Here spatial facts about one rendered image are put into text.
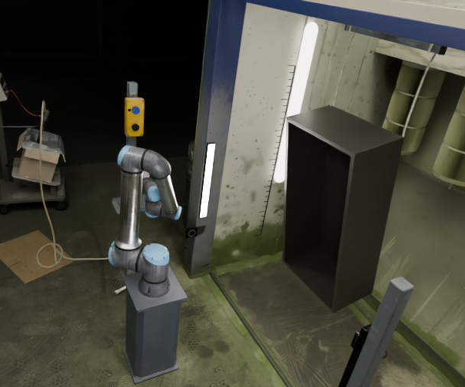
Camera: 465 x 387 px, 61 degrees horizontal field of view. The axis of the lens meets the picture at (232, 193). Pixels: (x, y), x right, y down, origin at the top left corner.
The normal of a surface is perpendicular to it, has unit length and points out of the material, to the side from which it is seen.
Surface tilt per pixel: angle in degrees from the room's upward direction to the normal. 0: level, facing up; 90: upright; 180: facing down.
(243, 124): 90
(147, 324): 90
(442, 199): 57
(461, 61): 90
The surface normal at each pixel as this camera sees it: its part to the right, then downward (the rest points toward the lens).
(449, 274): -0.65, -0.38
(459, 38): -0.87, 0.12
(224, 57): 0.47, 0.47
